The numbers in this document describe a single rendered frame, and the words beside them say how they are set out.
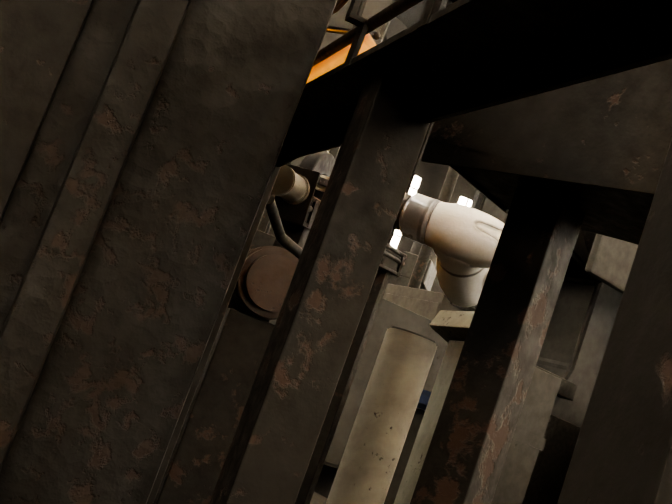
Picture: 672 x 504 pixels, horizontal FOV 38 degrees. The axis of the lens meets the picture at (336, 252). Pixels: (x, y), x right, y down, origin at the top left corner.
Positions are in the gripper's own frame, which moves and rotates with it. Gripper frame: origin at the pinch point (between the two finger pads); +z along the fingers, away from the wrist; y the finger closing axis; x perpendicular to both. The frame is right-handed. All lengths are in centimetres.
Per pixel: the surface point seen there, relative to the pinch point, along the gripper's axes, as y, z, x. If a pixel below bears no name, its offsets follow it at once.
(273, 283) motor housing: -24.9, -10.8, -24.5
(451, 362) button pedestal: 45, -31, -21
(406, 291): 358, 69, 30
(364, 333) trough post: 62, -4, -21
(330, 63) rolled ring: -63, -21, 3
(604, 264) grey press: 297, -33, 69
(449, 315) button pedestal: 47, -26, -10
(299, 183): -13.6, -2.7, -4.3
